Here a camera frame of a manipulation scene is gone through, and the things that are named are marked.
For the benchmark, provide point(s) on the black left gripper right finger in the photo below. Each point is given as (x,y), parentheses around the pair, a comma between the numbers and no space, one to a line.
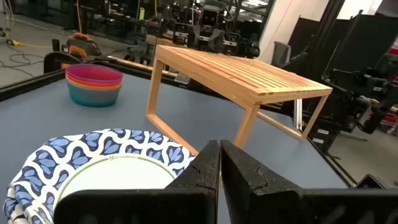
(264,205)

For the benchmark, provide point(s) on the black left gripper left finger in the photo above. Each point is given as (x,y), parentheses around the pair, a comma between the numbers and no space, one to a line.
(186,202)

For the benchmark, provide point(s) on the blue patterned paper bowl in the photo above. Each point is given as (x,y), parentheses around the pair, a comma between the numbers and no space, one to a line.
(118,174)

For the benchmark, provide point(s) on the green cup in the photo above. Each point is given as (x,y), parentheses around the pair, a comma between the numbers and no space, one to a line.
(93,98)

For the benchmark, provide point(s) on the red plastic bowl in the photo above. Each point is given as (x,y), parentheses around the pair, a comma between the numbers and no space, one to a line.
(93,87)

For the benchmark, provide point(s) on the purple plastic bowl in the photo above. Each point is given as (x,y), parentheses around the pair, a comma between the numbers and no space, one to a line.
(93,73)

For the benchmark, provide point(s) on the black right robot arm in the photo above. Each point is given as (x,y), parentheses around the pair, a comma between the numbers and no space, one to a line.
(351,93)

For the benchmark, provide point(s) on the wooden slatted shelf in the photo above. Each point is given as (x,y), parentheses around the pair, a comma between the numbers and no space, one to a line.
(236,74)

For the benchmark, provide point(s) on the grey office chair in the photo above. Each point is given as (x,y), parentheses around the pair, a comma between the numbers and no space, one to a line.
(280,53)

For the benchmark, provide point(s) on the black robot rig equipment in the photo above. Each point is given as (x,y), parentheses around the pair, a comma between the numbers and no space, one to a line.
(211,31)

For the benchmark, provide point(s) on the orange shop vacuum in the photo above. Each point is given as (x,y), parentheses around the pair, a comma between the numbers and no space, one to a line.
(82,46)

